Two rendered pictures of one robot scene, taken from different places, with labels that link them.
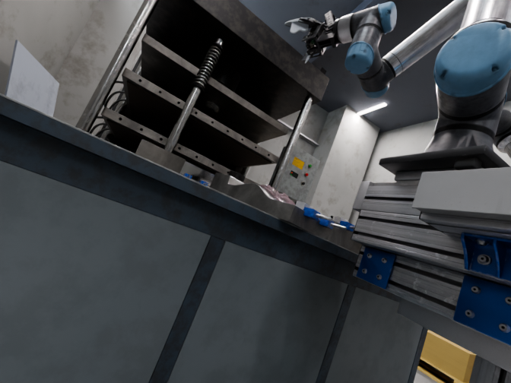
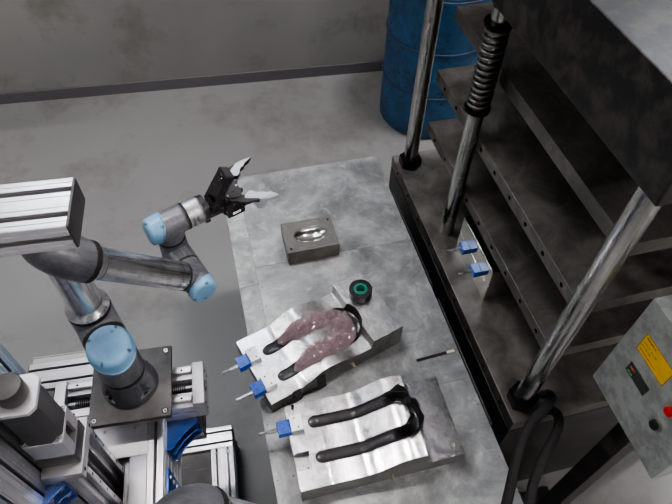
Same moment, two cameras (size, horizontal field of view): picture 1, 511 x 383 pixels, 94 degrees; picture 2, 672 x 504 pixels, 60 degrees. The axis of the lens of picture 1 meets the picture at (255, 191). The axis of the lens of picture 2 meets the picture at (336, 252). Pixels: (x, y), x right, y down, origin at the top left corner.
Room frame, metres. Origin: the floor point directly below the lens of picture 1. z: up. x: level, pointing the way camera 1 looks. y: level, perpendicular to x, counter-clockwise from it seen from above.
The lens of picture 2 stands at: (1.22, -1.03, 2.59)
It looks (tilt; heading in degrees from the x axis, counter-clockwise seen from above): 52 degrees down; 100
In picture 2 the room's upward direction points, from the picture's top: 2 degrees clockwise
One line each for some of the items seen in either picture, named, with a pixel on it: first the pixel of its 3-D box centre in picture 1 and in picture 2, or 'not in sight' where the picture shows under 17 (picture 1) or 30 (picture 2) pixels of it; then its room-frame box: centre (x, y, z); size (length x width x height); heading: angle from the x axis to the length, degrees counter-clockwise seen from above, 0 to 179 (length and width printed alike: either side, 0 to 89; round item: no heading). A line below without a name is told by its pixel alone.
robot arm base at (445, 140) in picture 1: (456, 154); (126, 376); (0.53, -0.42, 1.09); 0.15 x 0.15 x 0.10
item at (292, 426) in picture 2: (348, 226); (280, 429); (0.96, -0.41, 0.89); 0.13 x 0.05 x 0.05; 25
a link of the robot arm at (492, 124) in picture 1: (468, 110); (113, 354); (0.53, -0.41, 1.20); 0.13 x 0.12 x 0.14; 136
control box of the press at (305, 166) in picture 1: (270, 234); (600, 459); (1.96, -0.25, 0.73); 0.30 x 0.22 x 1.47; 115
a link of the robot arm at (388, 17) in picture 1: (372, 22); (166, 225); (0.62, -0.13, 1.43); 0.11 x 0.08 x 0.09; 46
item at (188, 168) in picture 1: (188, 180); (534, 246); (1.73, 0.48, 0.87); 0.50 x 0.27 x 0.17; 25
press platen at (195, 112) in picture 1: (199, 132); (596, 155); (1.83, 0.58, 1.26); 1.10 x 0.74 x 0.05; 115
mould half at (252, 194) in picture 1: (265, 203); (319, 338); (1.01, -0.06, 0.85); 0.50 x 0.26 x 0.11; 42
